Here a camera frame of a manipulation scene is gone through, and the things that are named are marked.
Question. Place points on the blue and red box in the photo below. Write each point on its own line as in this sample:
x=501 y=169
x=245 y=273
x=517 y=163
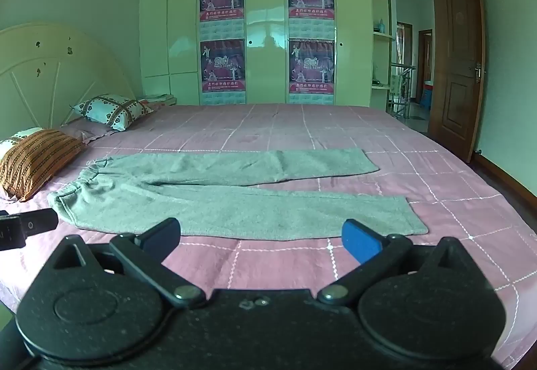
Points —
x=428 y=94

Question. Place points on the brown wooden door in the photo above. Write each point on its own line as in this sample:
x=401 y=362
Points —
x=459 y=59

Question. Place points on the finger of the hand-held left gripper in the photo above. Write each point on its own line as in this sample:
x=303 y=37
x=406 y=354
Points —
x=42 y=222

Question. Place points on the orange striped pillow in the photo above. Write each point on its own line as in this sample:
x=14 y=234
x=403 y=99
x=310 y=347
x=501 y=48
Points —
x=37 y=160

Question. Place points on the blue bottle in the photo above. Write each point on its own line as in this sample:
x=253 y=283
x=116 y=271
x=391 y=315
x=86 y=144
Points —
x=381 y=26

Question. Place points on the cream bed headboard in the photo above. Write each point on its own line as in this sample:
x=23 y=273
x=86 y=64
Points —
x=50 y=72

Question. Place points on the folded cloths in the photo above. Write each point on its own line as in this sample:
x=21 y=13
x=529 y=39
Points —
x=157 y=98

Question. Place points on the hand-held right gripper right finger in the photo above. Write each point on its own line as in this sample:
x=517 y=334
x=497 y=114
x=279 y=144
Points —
x=360 y=240

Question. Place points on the white patterned pillow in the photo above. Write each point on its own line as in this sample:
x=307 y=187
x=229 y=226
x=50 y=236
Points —
x=109 y=109

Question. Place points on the cream glossy wardrobe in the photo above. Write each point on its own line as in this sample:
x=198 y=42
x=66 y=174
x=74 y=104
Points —
x=266 y=63

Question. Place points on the green cloth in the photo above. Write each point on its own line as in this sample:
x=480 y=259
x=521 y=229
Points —
x=201 y=202

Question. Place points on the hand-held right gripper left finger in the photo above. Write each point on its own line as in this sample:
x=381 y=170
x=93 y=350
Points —
x=161 y=233

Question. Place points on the bed with pink checked sheet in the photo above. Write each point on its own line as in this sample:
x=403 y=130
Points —
x=419 y=168

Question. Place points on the metal stair railing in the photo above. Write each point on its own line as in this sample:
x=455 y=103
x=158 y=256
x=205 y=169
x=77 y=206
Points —
x=402 y=93

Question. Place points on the pink pillow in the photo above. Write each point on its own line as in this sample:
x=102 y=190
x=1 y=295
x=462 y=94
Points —
x=82 y=130

